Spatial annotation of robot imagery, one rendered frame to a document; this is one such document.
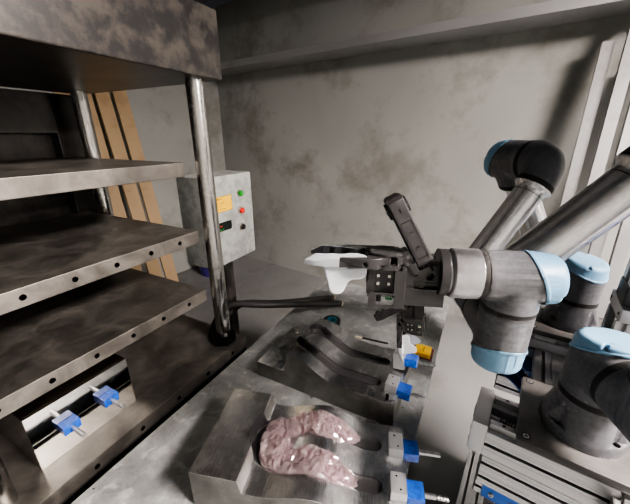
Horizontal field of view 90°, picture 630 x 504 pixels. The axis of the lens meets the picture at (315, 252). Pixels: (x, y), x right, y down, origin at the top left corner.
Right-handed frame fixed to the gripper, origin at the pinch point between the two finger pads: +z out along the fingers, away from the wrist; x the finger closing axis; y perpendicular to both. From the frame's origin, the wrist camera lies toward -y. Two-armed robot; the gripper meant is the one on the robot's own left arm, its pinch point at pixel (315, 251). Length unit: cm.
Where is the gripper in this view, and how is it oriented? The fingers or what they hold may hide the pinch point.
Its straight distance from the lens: 50.2
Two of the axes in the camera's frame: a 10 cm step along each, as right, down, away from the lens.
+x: 1.5, -2.1, 9.7
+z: -9.9, -0.5, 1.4
